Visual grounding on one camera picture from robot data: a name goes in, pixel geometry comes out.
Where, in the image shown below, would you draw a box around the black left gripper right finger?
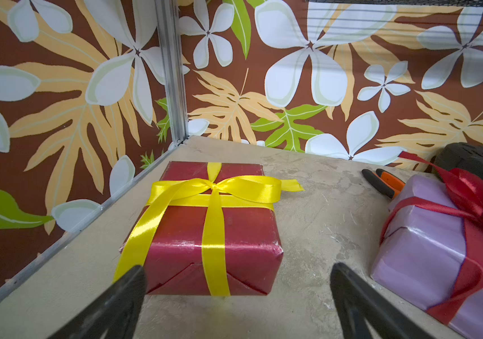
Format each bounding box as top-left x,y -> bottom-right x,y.
330,262 -> 432,338

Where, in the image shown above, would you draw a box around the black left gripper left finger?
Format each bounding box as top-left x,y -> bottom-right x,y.
50,266 -> 147,338

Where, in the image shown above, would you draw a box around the purple gift box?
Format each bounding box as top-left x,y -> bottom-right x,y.
371,175 -> 483,338

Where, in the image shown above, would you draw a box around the yellow satin ribbon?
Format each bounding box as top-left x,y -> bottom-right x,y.
114,161 -> 303,297

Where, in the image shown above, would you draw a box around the red satin ribbon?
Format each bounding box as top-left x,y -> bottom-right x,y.
380,151 -> 483,325

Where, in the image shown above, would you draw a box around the orange handled pliers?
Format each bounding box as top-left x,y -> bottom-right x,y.
361,169 -> 405,199

